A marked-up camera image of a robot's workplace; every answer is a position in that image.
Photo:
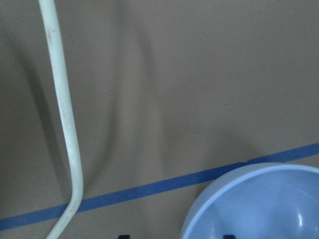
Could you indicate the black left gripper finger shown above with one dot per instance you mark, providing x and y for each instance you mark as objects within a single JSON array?
[{"x": 124, "y": 237}]

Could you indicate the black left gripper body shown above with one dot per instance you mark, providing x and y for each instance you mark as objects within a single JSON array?
[{"x": 229, "y": 237}]

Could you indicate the blue bowl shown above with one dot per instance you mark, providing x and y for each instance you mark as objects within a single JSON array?
[{"x": 259, "y": 201}]

